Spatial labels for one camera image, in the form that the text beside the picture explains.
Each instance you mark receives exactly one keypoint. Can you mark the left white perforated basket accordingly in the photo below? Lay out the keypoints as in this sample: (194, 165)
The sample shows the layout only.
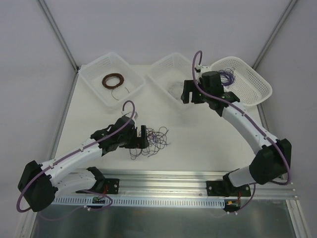
(112, 79)

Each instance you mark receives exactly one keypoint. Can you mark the middle white perforated basket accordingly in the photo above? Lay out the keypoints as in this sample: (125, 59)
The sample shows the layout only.
(168, 75)

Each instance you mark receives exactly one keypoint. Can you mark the right white perforated basket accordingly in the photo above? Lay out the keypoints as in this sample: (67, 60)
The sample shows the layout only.
(248, 86)

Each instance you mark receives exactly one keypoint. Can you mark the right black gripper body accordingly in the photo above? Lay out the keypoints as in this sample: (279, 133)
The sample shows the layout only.
(196, 91)

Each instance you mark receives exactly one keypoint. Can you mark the aluminium frame post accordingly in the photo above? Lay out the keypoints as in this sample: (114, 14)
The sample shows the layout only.
(53, 25)
(276, 29)

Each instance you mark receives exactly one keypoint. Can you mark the slotted white cable duct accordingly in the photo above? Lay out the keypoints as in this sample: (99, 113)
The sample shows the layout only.
(93, 200)

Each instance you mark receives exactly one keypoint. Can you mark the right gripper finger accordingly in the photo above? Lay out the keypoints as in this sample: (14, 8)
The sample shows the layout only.
(186, 97)
(189, 86)

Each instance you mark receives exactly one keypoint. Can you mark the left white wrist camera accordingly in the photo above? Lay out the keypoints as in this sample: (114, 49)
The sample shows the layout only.
(132, 115)

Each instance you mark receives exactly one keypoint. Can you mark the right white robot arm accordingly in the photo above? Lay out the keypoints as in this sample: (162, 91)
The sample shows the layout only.
(272, 155)

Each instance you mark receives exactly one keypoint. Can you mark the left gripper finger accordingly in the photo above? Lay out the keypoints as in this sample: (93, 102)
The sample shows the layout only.
(142, 144)
(143, 132)

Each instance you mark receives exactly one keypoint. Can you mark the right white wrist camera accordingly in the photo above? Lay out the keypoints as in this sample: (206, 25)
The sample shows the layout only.
(202, 69)

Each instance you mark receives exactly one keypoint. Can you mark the white perforated basket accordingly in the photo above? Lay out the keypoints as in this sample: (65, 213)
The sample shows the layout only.
(248, 86)
(112, 79)
(168, 75)

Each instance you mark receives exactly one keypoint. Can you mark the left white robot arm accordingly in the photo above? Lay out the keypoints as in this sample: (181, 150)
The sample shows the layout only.
(41, 184)

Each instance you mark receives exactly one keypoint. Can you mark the left aluminium frame post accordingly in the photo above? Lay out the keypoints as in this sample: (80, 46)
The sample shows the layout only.
(53, 25)

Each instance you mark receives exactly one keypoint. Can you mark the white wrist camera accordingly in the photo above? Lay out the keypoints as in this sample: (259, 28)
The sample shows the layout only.
(202, 69)
(132, 115)

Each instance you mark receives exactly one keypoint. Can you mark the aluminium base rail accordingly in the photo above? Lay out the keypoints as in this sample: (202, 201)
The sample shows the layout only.
(185, 184)

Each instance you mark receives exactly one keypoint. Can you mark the right aluminium frame post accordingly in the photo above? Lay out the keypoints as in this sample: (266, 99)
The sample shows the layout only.
(276, 29)

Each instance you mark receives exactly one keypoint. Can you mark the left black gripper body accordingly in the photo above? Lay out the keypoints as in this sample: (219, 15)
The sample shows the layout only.
(133, 138)

